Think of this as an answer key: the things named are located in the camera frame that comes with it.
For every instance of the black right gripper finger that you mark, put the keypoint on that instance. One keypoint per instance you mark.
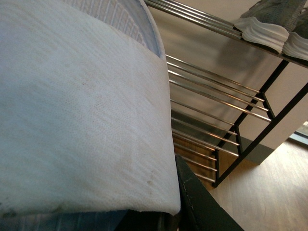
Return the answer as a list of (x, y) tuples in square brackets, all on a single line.
[(199, 210)]

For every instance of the grey knit sneaker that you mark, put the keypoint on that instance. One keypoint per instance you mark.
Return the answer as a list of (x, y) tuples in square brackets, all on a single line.
[(270, 22), (297, 43)]

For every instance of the black metal shoe rack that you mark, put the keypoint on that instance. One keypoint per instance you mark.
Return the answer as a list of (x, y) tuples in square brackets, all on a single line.
[(229, 97)]

